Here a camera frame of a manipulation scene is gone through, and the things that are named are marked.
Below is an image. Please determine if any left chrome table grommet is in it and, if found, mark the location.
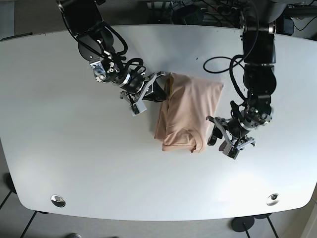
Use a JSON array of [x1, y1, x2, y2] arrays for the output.
[[51, 194, 66, 208]]

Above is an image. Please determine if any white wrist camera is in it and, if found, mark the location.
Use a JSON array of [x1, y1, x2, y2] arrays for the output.
[[218, 141, 240, 160], [130, 100, 147, 117]]

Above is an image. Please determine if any right chrome table grommet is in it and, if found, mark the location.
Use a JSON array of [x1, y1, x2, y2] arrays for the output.
[[266, 193, 280, 206]]

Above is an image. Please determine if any black power adapter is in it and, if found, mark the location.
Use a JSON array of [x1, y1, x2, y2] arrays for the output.
[[172, 5, 204, 25]]

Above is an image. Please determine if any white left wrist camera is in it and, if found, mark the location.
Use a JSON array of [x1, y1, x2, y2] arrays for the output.
[[218, 141, 240, 160]]

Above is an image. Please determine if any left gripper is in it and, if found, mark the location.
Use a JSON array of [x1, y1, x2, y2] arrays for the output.
[[207, 99, 273, 151]]

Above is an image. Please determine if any grey sneaker shoe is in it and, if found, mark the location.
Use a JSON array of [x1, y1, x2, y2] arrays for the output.
[[65, 233, 82, 238]]

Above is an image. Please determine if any black electronics box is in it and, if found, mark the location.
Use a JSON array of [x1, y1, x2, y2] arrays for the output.
[[283, 18, 294, 36]]

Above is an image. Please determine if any chrome table grommet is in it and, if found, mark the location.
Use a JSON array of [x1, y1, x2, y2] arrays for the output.
[[51, 194, 66, 208], [266, 193, 280, 206]]

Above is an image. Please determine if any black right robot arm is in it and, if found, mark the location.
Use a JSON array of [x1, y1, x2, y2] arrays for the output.
[[56, 0, 167, 115]]

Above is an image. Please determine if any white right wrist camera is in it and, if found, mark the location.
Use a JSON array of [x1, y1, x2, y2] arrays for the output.
[[130, 100, 147, 117]]

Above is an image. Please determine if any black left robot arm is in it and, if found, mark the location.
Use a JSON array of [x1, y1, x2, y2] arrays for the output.
[[207, 0, 287, 159]]

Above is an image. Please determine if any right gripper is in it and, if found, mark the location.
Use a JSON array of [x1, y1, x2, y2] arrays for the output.
[[93, 59, 167, 108]]

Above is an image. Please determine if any beige T-shirt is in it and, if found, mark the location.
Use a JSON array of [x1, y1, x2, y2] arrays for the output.
[[154, 73, 223, 153]]

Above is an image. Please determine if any black round stand base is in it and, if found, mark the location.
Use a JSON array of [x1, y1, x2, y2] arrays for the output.
[[230, 216, 255, 233]]

